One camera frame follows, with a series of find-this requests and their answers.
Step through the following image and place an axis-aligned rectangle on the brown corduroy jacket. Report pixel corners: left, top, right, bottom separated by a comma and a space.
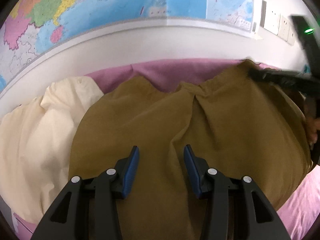
69, 60, 313, 239

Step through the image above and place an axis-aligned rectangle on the person's right hand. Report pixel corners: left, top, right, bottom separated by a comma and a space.
304, 99, 319, 147

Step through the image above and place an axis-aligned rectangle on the pink bed sheet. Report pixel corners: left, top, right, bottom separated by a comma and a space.
10, 57, 320, 240

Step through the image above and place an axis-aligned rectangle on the cream pillow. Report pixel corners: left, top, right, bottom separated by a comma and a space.
1, 76, 103, 224

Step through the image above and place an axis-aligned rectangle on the white wall socket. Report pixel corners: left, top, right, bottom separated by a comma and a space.
260, 0, 296, 46

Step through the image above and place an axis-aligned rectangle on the colourful wall map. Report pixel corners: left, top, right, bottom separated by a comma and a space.
1, 0, 254, 88

